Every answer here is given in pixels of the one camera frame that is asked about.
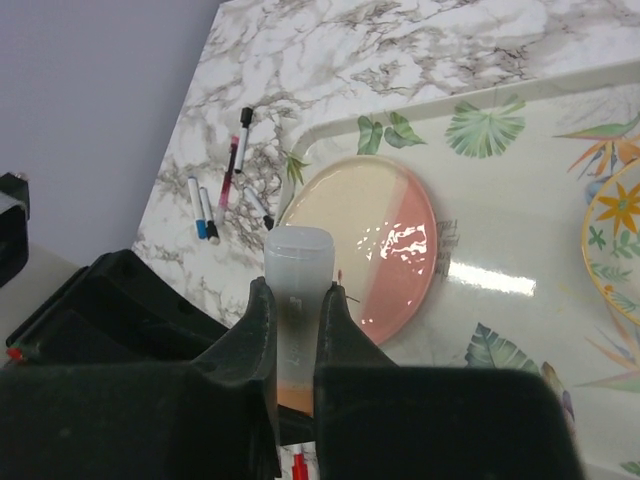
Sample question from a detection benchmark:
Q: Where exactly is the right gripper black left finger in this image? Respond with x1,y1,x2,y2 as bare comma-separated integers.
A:
1,278,281,479

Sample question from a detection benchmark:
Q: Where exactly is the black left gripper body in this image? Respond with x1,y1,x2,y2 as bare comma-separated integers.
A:
6,250,228,363

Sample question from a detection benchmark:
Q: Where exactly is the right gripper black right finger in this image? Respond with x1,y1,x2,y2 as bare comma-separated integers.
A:
313,285,584,479

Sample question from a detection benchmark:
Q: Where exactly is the white marker red cap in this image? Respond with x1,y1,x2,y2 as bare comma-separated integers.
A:
291,444,309,480

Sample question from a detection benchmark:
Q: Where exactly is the pink red pen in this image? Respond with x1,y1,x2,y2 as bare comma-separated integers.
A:
215,136,239,225

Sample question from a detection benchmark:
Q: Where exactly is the white marker blue cap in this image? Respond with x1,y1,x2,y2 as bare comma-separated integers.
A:
187,176,208,240

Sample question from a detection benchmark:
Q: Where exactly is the white marker black eraser cap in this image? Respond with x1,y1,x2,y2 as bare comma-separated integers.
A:
199,187,220,245

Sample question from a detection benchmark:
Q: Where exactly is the white marker black tip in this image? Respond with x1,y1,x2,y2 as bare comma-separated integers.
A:
244,187,274,230

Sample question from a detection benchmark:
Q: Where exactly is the cream and pink plate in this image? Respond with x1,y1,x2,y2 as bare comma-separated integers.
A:
281,155,438,345

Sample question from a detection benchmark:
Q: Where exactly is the floral serving tray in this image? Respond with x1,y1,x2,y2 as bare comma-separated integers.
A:
278,62,639,479

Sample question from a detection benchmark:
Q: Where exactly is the floral orange rimmed bowl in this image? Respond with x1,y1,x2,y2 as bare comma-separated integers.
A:
581,161,639,324

